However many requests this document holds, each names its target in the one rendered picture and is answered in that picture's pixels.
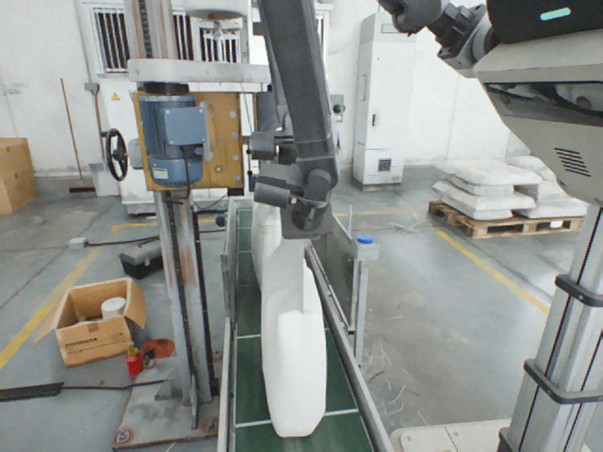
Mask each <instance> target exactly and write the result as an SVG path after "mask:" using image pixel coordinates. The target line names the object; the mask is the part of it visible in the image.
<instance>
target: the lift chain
mask: <svg viewBox="0 0 603 452"><path fill-rule="evenodd" d="M138 1H139V9H140V15H141V23H142V27H143V28H142V30H143V38H144V45H145V50H146V58H153V52H152V44H151V41H150V39H151V36H150V29H149V21H148V16H147V15H148V13H147V6H146V0H138ZM141 2H144V4H141ZM142 8H145V11H142ZM143 15H145V17H143ZM143 21H146V22H147V23H144V22H143ZM144 26H147V28H145V27H144ZM145 32H148V33H149V34H145ZM146 39H148V40H146ZM147 44H150V46H146V45H147ZM148 50H150V52H148ZM148 56H151V57H148ZM167 191H169V192H170V193H168V192H167ZM165 192H166V199H167V198H169V197H167V196H171V191H170V190H165ZM169 205H171V206H169ZM167 208H168V215H169V223H170V226H171V227H170V229H171V242H172V249H173V257H174V263H175V271H176V279H177V285H178V292H179V299H180V307H181V314H182V320H183V328H184V335H185V342H186V347H187V354H188V361H187V363H189V370H190V377H191V383H192V375H193V374H194V376H195V369H194V361H193V354H192V346H191V341H190V331H189V324H188V317H187V302H186V295H185V287H184V281H183V272H182V266H181V258H180V250H179V243H178V235H176V228H175V221H174V213H173V210H172V209H173V206H172V203H169V202H167ZM170 209H171V211H170ZM170 214H172V215H170ZM171 221H173V222H171ZM172 225H173V227H172ZM173 230H174V231H173ZM173 237H175V238H174V239H172V238H173ZM173 242H175V243H173ZM174 246H176V247H174ZM175 253H177V254H175ZM176 257H179V258H176ZM176 261H180V262H176ZM178 265H180V266H178ZM177 268H180V269H177ZM180 271H181V272H180ZM178 272H180V274H178ZM178 276H181V277H178ZM179 280H182V281H179ZM179 283H181V284H179ZM182 286H183V287H182ZM180 290H183V291H180ZM182 294H184V295H182ZM183 300H184V301H183ZM184 308H185V309H184ZM186 324H187V325H186ZM187 334H188V335H187ZM188 341H189V342H188ZM189 356H190V357H189ZM191 359H192V360H191ZM190 362H192V363H190ZM191 368H193V369H191ZM192 371H193V372H192Z"/></svg>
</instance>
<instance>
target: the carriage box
mask: <svg viewBox="0 0 603 452"><path fill-rule="evenodd" d="M140 95H164V94H150V93H145V92H131V96H130V99H131V102H133V103H134V109H135V115H136V122H137V128H138V134H139V147H140V153H141V159H142V165H143V171H144V178H145V185H146V190H147V191H159V190H185V189H187V186H183V187H164V186H157V185H156V183H155V181H154V180H152V179H151V176H150V170H149V164H148V159H147V156H148V155H150V154H151V153H149V152H147V151H146V146H145V139H144V133H143V126H142V120H141V113H140V106H139V103H140V102H142V101H140V100H139V96H140ZM172 95H196V101H194V102H195V106H200V102H202V101H208V103H209V106H211V105H212V106H214V108H215V111H216V120H217V132H218V144H219V145H218V146H217V149H216V151H215V152H214V155H213V157H212V159H211V162H208V163H205V162H204V155H203V154H202V158H203V171H204V175H203V178H202V180H201V181H200V182H199V183H197V184H195V185H192V186H190V189H210V188H235V187H244V188H245V187H246V180H245V161H244V145H243V141H242V126H241V109H240V94H239V91H191V92H190V93H172Z"/></svg>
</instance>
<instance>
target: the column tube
mask: <svg viewBox="0 0 603 452"><path fill-rule="evenodd" d="M123 2H124V8H125V16H126V22H127V28H128V35H129V42H130V48H131V55H132V59H139V58H146V50H145V45H144V38H143V30H142V28H143V27H142V23H141V15H140V9H139V1H138V0H123ZM146 6H147V13H148V15H147V16H148V21H149V29H150V36H151V39H150V41H151V44H152V52H153V58H167V59H168V60H178V57H177V48H176V39H175V30H174V21H173V13H172V3H171V0H146ZM186 195H187V189H185V190H171V196H172V197H173V196H182V197H185V196H186ZM154 198H155V211H156V217H157V223H158V230H159V236H160V243H161V249H162V256H163V262H164V268H165V275H166V282H167V288H168V294H169V301H170V308H171V320H172V326H173V332H174V340H175V346H176V352H177V359H178V366H179V372H180V379H181V385H182V392H183V399H184V404H187V403H190V398H189V391H188V389H189V388H192V383H191V377H190V370H189V363H187V361H188V354H187V347H186V342H185V335H184V328H183V320H182V314H181V307H180V299H179V292H178V285H177V279H176V271H175V263H174V257H173V249H172V242H171V229H170V227H171V226H170V223H169V215H168V208H167V203H166V202H163V201H162V200H165V199H166V192H165V190H159V191H154ZM171 200H172V201H174V202H183V203H184V205H182V203H173V204H172V206H173V209H172V210H173V213H174V221H175V228H176V235H178V243H179V250H180V258H181V266H182V272H183V281H184V287H185V295H186V302H187V317H188V324H189V331H190V341H191V346H192V354H193V361H194V369H195V371H197V372H198V381H199V387H201V390H202V397H201V402H205V401H211V399H212V396H211V392H210V381H211V380H210V372H209V365H208V355H207V345H206V337H205V327H204V313H203V303H202V294H201V286H200V276H199V268H198V260H197V251H196V243H195V233H194V224H193V216H192V210H191V209H190V206H192V205H194V200H193V191H192V189H191V190H190V195H189V197H188V198H187V199H185V200H184V199H171Z"/></svg>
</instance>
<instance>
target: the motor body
mask: <svg viewBox="0 0 603 452"><path fill-rule="evenodd" d="M139 100H140V101H142V102H140V103H139V106H140V113H141V120H142V126H143V133H144V139H145V146H146V151H147V152H149V153H151V154H150V155H148V156H147V159H148V164H149V170H150V176H151V179H152V180H154V181H155V183H156V184H157V185H159V186H164V187H183V186H187V171H186V162H185V158H184V153H183V152H181V151H180V149H179V147H180V146H170V145H168V143H167V142H165V140H163V138H162V134H161V126H160V119H159V109H160V108H161V107H185V106H195V102H194V101H196V95H140V96H139ZM188 146H189V151H188V152H187V161H188V170H189V179H190V185H191V186H192V185H195V184H197V183H199V182H200V181H201V180H202V178H203V175H204V171H203V158H202V155H201V154H195V153H191V146H196V144H192V145H188Z"/></svg>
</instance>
